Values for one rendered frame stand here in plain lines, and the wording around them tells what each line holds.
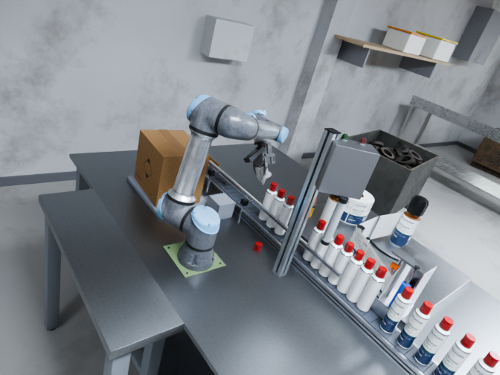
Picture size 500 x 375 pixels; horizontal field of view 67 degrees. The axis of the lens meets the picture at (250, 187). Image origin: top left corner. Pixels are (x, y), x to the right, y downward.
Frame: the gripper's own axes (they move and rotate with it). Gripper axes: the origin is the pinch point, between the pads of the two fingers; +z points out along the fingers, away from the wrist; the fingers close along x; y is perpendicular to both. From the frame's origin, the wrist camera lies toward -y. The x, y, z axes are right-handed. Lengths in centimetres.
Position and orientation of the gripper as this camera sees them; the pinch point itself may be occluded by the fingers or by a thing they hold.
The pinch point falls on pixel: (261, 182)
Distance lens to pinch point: 186.4
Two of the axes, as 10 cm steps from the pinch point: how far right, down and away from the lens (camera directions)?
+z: 0.8, 9.9, 0.8
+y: 7.6, -1.2, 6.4
